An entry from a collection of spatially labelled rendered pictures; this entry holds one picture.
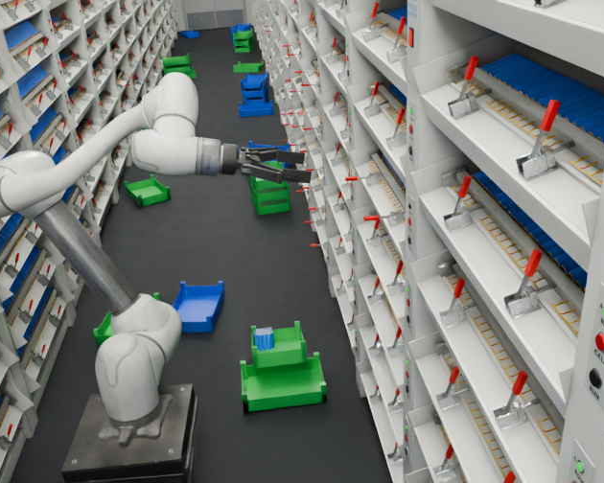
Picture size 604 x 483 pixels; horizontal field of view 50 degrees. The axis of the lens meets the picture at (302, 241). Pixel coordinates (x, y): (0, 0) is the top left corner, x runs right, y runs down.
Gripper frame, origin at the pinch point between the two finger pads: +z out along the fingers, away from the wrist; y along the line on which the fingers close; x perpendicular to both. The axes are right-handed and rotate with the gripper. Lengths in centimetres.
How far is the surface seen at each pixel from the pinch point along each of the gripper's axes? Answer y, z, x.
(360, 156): -30.1, 21.7, -5.2
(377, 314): -7, 30, -46
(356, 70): -30.4, 15.7, 19.6
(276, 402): -30, 9, -99
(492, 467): 73, 29, -25
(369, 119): -11.9, 17.4, 10.9
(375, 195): -6.1, 21.6, -8.0
